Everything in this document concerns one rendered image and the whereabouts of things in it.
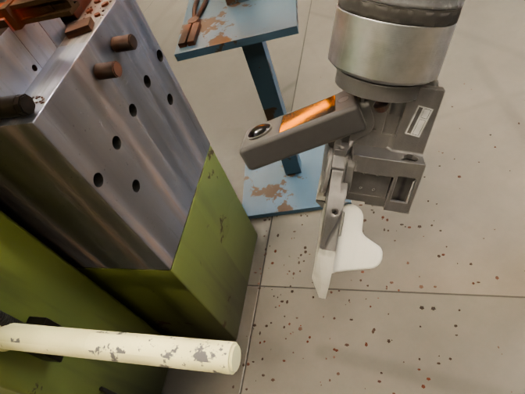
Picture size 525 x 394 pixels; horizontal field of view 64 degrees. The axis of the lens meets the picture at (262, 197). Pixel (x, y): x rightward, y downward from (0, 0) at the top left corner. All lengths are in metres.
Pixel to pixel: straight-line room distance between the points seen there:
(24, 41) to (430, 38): 0.61
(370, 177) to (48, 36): 0.60
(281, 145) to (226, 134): 1.53
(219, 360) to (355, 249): 0.31
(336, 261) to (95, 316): 0.78
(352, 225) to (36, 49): 0.59
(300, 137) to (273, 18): 0.72
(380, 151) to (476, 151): 1.27
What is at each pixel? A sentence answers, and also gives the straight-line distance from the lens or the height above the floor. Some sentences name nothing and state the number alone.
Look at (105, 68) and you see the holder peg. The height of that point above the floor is 0.88.
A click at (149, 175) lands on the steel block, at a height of 0.65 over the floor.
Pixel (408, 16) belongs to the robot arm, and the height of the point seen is 1.04.
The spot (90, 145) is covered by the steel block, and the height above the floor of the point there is 0.81.
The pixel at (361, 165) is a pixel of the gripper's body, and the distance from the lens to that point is 0.37.
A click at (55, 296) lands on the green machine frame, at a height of 0.55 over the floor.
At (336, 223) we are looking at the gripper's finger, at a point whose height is 0.90.
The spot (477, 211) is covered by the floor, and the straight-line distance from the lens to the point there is 1.49.
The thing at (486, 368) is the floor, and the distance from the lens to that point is 1.28.
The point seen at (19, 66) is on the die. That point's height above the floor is 0.94.
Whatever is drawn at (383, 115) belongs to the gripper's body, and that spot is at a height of 0.96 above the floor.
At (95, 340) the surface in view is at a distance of 0.75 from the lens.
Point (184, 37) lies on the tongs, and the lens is 1.10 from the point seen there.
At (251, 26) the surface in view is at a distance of 1.07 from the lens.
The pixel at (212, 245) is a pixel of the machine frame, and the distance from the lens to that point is 1.14.
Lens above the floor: 1.21
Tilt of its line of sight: 49 degrees down
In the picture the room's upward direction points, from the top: 24 degrees counter-clockwise
